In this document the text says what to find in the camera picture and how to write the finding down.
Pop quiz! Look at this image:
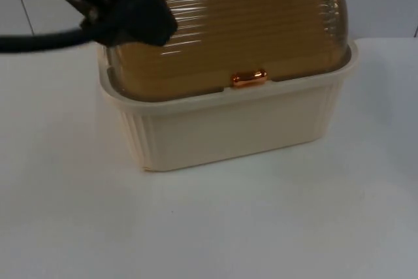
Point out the cream lid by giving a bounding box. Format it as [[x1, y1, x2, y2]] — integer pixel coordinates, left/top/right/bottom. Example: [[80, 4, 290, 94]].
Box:
[[106, 0, 355, 94]]

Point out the cream box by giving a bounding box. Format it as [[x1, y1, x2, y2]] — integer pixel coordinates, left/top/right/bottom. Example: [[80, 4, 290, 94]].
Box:
[[97, 41, 359, 173]]

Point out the black cable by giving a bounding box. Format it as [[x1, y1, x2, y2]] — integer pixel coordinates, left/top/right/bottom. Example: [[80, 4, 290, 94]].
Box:
[[0, 25, 99, 57]]

